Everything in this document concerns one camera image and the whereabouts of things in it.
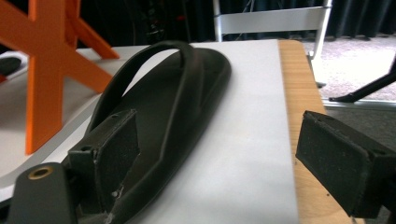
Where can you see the white table sheet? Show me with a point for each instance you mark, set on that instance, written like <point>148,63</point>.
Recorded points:
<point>249,124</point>

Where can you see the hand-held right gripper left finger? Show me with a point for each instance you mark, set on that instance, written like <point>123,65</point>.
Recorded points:
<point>116,149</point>

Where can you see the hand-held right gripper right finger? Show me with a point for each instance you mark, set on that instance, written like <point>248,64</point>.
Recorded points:
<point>336,155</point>

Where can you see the black tripod leg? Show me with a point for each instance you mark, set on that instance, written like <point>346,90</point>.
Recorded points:
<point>370,88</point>

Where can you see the dark curtain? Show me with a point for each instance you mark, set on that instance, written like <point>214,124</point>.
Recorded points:
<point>358,15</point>

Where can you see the metal floor rail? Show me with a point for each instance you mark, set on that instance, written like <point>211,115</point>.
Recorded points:
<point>358,104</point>

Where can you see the dark object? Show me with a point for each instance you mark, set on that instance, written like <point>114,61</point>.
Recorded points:
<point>7,65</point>

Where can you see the orange wooden rack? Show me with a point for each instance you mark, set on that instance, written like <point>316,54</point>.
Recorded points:
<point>43,62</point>

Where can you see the black flip-flop sandal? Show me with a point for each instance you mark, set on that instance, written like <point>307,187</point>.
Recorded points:
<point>186,109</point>

